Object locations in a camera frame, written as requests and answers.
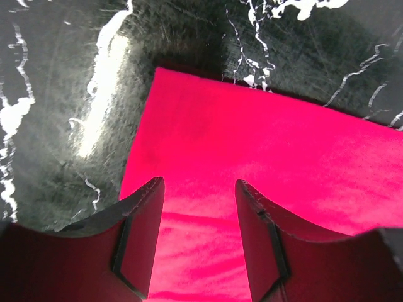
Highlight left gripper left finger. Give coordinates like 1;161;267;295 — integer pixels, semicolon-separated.
58;176;166;300

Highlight red t-shirt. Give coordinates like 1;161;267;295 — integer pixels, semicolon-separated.
120;68;402;301

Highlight black marbled table mat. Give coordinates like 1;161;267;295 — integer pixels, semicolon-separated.
1;1;402;231

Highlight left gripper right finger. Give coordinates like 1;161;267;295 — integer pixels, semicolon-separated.
234;178;356;302

